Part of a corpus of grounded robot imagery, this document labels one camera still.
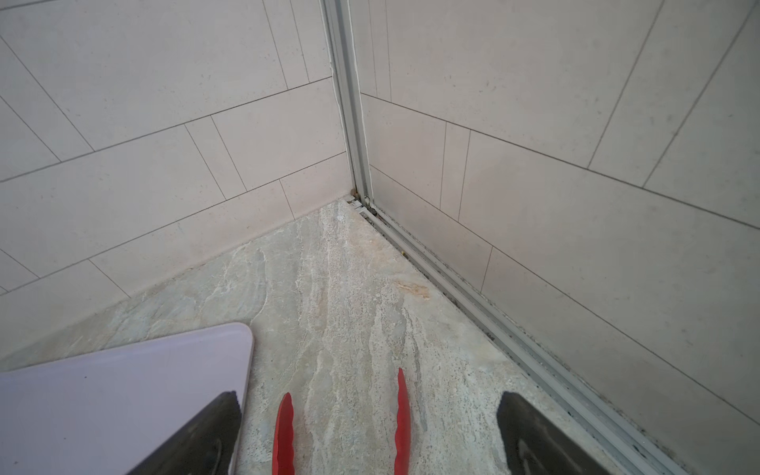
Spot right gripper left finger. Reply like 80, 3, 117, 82
129, 391, 243, 475

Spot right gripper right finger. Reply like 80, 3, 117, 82
496, 392, 611, 475

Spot lilac plastic tray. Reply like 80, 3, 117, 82
1, 323, 255, 474

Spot red steel kitchen tongs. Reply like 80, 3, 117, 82
271, 368, 412, 475

